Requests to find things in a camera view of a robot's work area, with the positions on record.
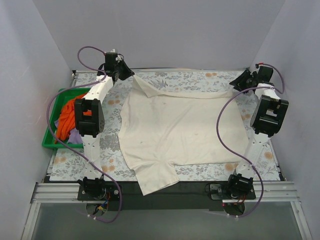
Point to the cream white t shirt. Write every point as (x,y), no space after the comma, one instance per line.
(161,130)

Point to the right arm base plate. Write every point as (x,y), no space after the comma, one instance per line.
(221,191)

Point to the aluminium frame rail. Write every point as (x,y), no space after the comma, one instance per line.
(61,192)

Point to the orange t shirt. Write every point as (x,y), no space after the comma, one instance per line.
(68,110)

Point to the purple t shirt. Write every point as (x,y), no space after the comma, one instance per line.
(68,132)

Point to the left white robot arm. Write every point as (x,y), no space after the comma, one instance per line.
(90,120)

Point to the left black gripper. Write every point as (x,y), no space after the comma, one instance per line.
(122,71)

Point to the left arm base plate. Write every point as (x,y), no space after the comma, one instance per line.
(108,192)

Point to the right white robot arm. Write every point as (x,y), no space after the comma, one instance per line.
(266,121)

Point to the floral patterned table mat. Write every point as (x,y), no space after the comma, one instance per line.
(68,166)

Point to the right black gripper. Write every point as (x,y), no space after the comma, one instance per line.
(245,80)

